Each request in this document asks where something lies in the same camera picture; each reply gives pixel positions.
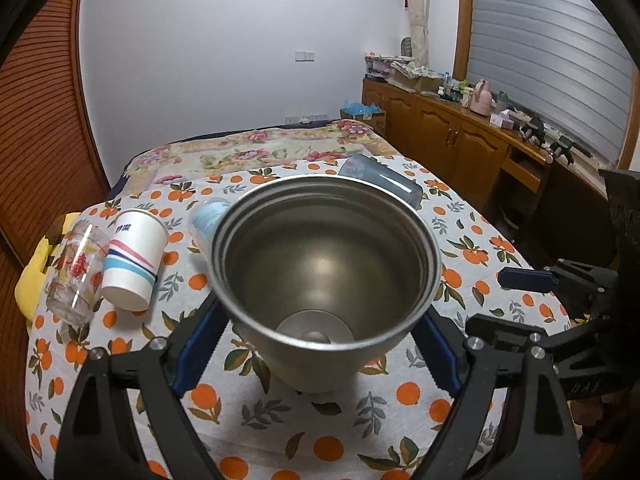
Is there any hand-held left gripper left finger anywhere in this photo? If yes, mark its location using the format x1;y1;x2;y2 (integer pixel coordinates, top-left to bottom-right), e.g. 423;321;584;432
59;296;232;480

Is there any stainless steel cup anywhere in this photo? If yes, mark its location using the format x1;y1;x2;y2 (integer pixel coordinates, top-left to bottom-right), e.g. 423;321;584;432
209;174;443;394

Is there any striped white paper cup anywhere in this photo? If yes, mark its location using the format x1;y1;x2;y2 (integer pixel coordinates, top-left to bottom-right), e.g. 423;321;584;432
100;208;170;311

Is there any group of small bottles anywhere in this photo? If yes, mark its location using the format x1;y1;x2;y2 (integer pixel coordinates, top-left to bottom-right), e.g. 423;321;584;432
438;72;475;107

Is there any yellow cushion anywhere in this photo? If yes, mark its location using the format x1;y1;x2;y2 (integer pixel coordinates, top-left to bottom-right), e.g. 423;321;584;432
14;212;83;319

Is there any grey window blind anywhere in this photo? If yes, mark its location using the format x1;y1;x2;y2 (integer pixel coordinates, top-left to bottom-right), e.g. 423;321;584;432
465;0;640;168

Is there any light blue plastic cup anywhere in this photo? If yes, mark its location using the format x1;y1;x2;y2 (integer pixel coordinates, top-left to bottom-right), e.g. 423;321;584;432
189;197;231;261

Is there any black clamp stand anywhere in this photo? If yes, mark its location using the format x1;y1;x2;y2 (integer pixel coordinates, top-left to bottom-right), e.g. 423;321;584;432
548;136;577;163
520;115;547;145

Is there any pink tissue box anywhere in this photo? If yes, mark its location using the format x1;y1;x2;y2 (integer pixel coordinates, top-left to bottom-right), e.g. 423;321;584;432
489;108;524;131

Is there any cream curtain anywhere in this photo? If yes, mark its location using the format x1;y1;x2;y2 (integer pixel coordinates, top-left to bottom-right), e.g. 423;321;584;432
399;0;433;69

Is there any wooden cabinet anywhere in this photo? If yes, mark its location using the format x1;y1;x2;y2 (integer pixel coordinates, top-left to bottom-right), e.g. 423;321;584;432
361;77;640;261

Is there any floral blanket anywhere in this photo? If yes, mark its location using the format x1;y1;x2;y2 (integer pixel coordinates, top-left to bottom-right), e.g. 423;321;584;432
107;118;402;197

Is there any dark blue plastic cup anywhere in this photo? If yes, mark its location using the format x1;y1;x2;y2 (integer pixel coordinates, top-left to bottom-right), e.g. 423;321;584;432
337;153;425;208

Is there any pile of papers and boxes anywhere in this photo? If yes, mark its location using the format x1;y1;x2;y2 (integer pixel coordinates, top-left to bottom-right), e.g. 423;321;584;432
363;52;447;93

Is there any orange print tablecloth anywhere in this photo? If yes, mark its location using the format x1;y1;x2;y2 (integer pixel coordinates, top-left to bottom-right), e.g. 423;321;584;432
25;155;572;480

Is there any printed clear glass cup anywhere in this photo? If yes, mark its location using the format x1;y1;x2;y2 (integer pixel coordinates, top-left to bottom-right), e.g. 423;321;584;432
46;219;110;324

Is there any brown slatted wardrobe door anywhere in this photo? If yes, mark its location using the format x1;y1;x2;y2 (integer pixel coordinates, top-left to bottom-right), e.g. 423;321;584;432
0;0;112;281

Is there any box of blue items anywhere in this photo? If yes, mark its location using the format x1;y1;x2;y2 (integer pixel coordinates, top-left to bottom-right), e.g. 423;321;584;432
339;101;387;135

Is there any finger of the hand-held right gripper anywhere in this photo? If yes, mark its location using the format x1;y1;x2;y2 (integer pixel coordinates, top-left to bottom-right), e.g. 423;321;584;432
497;259;623;318
465;313;576;361

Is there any pink kettle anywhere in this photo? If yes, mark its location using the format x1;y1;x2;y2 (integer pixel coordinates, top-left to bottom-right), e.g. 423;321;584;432
471;79;497;116

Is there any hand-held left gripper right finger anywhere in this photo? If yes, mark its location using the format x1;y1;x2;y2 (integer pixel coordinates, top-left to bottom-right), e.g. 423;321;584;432
411;306;585;480

